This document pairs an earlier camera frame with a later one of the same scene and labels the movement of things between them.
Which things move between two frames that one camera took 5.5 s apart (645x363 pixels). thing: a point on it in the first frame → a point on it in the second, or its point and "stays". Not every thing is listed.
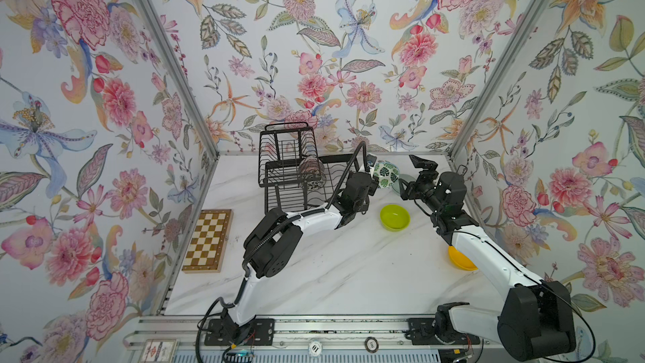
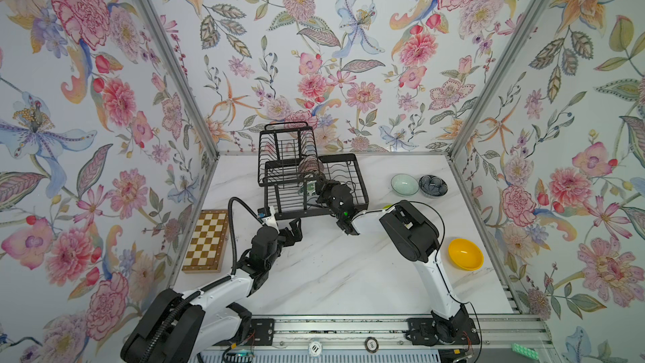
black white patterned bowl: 316,181 stays
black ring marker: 371,344 stays
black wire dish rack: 294,174 stays
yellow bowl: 462,260 stays
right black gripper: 411,192 → 327,187
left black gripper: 372,187 → 297,234
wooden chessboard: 207,246 stays
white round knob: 315,348 stays
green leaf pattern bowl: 386,173 → 311,188
